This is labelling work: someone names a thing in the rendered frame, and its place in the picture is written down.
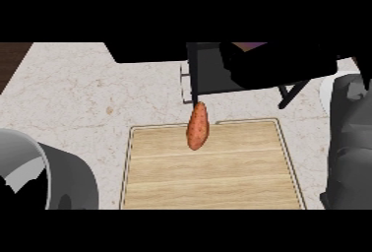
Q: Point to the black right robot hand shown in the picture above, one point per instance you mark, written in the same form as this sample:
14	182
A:
286	64

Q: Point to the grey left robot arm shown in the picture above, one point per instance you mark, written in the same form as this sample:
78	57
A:
69	177

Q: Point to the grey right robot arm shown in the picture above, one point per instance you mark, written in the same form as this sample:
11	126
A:
354	147

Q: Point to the pale wooden tray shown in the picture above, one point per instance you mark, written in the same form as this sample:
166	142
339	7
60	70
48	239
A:
213	177

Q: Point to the orange sweet potato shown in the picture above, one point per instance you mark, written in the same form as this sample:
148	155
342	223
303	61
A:
199	128

